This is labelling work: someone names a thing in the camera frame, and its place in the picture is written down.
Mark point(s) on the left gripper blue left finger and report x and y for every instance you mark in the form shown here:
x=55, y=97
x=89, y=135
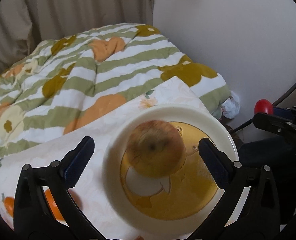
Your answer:
x=75, y=161

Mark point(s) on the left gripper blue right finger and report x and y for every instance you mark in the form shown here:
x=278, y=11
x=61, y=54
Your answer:
x=217, y=162

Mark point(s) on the red cherry tomato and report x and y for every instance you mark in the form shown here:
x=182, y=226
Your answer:
x=263, y=106

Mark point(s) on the yellow-red apple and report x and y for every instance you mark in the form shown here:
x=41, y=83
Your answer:
x=155, y=149

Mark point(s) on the large orange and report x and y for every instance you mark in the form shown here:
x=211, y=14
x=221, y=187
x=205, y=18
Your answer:
x=53, y=206

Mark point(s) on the small mandarin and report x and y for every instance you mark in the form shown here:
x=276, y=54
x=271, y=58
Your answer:
x=9, y=205

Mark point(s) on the white floral tablecloth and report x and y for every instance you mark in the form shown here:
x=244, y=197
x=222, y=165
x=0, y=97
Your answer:
x=103, y=200

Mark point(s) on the cream plate with duck print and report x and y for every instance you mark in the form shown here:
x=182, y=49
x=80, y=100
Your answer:
x=179, y=195

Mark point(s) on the white plastic bag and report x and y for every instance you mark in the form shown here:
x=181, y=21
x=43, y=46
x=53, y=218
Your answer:
x=231, y=107

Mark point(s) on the green striped floral duvet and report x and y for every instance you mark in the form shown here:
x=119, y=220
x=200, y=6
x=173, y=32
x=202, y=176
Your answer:
x=66, y=84

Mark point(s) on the beige curtain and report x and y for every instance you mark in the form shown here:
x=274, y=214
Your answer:
x=25, y=23

